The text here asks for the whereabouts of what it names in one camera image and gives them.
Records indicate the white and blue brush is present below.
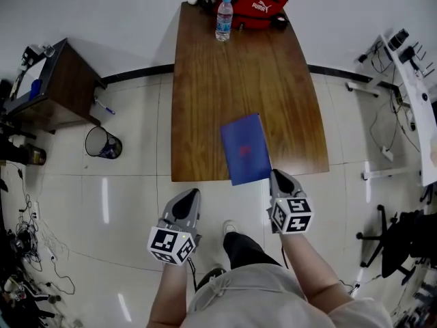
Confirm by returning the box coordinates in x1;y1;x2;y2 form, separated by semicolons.
93;96;116;115

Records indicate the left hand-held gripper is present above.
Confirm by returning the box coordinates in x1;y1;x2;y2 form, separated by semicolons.
147;188;203;267

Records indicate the person's black trouser leg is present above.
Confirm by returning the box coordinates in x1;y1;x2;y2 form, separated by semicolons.
223;232;283;271

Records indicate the person's dark shoe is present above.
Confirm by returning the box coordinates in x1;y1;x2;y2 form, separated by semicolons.
195;266;227;292

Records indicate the white desk frame leg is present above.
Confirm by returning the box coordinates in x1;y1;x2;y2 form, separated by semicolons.
344;76;382;98

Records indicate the white desk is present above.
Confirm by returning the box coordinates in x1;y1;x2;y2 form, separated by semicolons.
380;33;437;188

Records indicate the person's right forearm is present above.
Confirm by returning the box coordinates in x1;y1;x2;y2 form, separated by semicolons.
279;232;356;304

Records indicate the small black round object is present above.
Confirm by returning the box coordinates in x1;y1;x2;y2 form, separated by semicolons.
272;14;290;30

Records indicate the person's beige shirt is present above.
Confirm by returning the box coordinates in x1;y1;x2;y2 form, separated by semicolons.
186;264;394;328

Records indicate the blue container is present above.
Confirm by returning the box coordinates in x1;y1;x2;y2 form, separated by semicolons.
28;78;44;102

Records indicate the tangle of black cables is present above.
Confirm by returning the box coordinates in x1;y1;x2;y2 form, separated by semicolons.
0;162;76;297

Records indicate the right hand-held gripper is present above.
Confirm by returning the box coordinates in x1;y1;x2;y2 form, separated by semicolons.
266;169;315;235

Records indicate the black mesh wastebasket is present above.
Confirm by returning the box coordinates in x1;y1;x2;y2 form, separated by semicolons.
84;125;124;160

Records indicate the dark brown wooden cabinet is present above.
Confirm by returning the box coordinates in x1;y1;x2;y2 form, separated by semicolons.
5;38;108;135

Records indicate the person's left forearm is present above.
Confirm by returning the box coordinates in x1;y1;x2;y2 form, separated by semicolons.
146;260;193;328

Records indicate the blue notebook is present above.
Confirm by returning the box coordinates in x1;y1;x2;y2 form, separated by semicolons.
219;113;273;187

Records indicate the black office chair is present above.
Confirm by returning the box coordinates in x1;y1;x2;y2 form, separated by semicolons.
356;203;437;288

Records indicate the clear plastic water bottle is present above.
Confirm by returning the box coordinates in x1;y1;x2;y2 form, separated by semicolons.
214;0;234;42

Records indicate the person's white shoe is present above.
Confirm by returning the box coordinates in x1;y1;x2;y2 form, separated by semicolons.
222;219;239;239

